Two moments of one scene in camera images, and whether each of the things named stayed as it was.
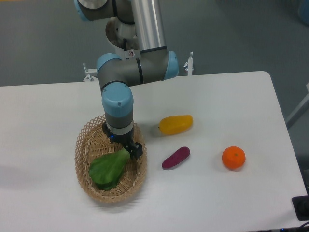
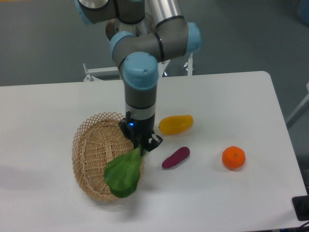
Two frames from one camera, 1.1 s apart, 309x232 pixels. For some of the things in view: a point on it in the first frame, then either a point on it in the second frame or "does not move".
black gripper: x=124 y=139 → x=138 y=131
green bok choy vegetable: x=106 y=170 → x=121 y=174
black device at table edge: x=301 y=207 does not move
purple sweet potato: x=177 y=156 does not move
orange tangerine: x=233 y=157 does not move
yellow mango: x=176 y=124 does not move
